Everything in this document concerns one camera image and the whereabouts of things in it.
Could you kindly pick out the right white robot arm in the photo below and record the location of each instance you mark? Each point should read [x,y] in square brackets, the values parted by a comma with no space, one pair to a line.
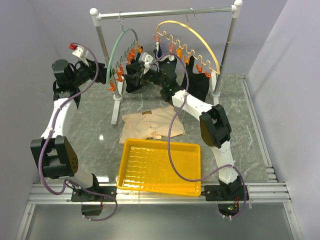
[215,128]

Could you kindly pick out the yellow plastic tray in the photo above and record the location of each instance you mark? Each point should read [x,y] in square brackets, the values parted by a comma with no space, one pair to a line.
[160,167]

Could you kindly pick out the black underwear on yellow hanger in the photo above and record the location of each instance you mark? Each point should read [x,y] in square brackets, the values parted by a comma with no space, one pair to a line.
[198,82]

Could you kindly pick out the yellow arched clip hanger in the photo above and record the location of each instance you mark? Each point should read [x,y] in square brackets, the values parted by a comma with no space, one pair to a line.
[183,51]

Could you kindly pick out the navy blue brief underwear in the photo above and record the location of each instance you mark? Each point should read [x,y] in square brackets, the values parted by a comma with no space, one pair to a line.
[166,60]

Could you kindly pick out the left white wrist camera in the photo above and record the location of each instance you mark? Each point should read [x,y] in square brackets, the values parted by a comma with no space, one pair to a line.
[80,52]

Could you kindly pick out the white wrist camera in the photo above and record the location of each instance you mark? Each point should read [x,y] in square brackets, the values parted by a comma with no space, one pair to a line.
[146,60]
[80,52]

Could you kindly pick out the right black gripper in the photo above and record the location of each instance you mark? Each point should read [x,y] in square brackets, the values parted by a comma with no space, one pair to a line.
[143,75]

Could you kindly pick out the white metal drying rack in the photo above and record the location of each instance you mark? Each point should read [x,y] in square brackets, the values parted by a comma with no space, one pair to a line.
[235,9]

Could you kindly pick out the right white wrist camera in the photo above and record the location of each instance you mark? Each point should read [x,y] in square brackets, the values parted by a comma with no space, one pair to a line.
[146,60]

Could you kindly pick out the beige boxer underwear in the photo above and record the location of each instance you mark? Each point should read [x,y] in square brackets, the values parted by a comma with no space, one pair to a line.
[152,124]

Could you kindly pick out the black underwear on green hanger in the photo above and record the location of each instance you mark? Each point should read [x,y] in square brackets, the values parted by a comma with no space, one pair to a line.
[133,77]

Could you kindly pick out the orange clothespin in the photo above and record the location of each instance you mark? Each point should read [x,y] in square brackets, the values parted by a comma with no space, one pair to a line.
[111,86]

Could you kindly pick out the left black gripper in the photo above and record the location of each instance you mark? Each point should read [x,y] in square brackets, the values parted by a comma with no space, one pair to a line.
[91,68]

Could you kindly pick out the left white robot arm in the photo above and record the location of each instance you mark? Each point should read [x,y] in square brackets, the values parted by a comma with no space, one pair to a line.
[55,158]

